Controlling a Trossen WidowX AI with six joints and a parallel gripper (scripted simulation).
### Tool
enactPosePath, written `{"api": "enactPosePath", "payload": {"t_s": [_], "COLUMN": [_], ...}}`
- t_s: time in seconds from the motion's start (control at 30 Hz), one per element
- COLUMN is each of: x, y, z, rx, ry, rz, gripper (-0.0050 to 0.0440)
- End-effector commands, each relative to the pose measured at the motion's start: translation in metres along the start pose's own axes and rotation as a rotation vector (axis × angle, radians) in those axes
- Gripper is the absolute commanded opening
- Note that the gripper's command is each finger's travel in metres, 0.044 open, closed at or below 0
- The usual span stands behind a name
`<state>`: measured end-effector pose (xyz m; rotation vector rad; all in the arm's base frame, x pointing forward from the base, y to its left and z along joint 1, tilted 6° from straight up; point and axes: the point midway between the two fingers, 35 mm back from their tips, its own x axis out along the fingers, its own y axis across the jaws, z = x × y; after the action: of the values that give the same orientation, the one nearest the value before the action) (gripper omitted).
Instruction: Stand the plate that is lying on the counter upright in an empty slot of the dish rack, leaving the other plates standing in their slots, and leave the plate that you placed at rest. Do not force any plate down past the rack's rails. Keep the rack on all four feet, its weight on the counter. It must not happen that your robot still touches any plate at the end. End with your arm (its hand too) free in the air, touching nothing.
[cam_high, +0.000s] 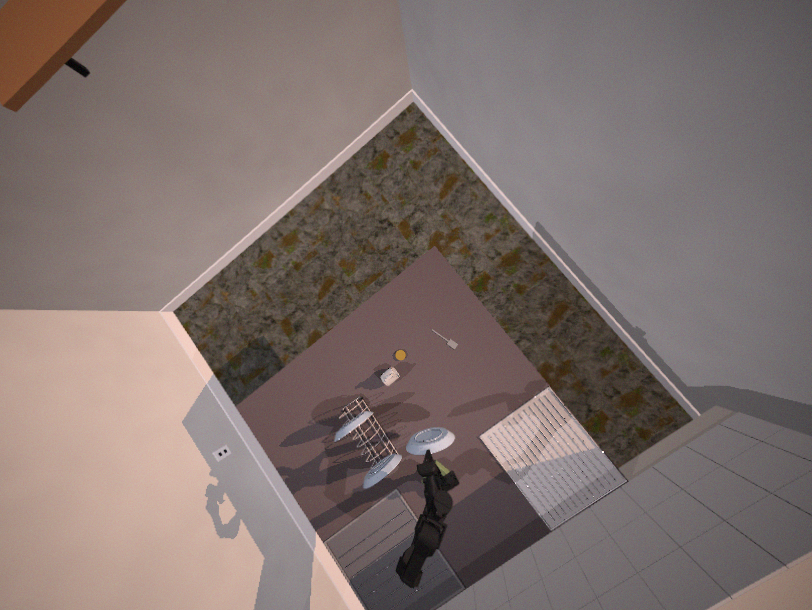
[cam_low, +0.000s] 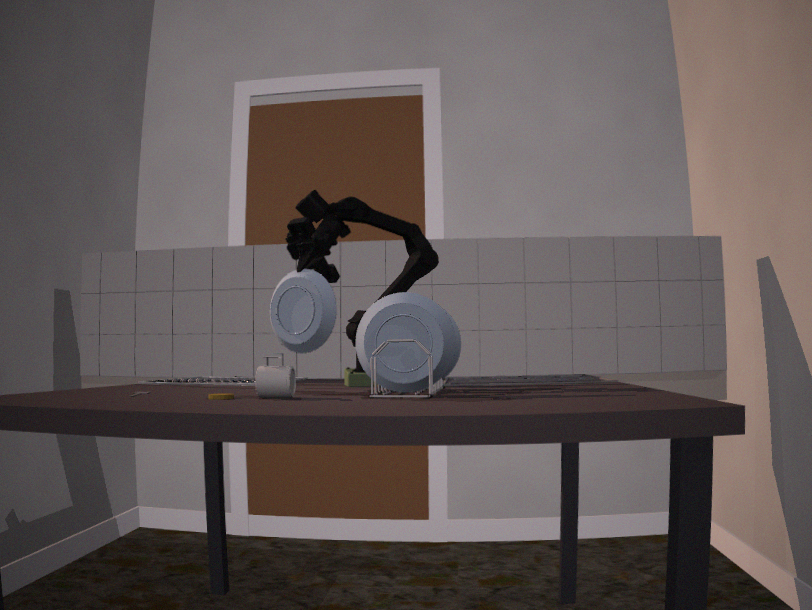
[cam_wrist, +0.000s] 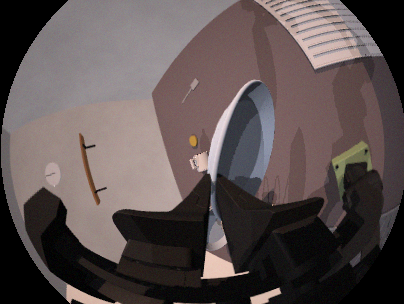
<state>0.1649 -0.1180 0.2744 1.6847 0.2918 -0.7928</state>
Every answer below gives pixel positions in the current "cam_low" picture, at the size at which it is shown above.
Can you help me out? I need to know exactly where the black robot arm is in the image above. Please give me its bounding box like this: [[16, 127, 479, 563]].
[[285, 190, 439, 347]]

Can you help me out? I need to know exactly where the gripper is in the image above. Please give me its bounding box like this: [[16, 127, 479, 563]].
[[287, 217, 340, 283]]

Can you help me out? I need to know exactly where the grey mug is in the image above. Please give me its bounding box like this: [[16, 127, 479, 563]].
[[256, 353, 296, 398]]

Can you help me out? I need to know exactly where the white tiled splashback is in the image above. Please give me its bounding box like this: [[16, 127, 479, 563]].
[[80, 236, 727, 400]]

